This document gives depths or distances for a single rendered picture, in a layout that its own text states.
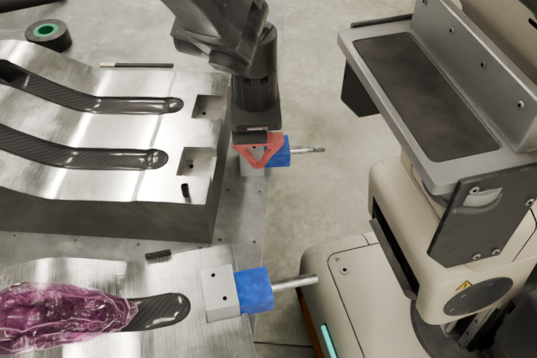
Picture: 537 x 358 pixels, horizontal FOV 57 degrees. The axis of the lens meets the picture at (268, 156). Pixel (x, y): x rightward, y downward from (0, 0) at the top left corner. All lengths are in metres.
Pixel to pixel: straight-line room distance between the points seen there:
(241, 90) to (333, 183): 1.19
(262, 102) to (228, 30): 0.18
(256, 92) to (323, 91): 1.53
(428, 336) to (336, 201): 0.66
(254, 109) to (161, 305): 0.27
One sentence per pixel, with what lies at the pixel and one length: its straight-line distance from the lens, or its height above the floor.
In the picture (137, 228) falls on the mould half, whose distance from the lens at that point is 0.68.
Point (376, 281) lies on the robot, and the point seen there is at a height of 0.28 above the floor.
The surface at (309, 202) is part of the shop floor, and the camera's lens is 1.73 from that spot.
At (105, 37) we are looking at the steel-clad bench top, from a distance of 1.08.
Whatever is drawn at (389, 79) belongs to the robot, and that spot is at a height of 1.04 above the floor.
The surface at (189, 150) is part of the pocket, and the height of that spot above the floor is 0.88.
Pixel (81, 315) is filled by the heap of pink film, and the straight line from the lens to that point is 0.55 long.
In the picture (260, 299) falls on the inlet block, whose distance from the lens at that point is 0.56.
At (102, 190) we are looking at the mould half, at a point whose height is 0.89.
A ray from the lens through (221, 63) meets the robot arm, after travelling 0.53.
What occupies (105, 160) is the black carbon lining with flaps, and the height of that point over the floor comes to 0.88.
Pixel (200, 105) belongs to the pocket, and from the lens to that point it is 0.77.
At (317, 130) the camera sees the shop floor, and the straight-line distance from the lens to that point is 1.97.
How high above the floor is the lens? 1.37
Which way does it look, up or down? 48 degrees down
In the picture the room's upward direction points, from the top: straight up
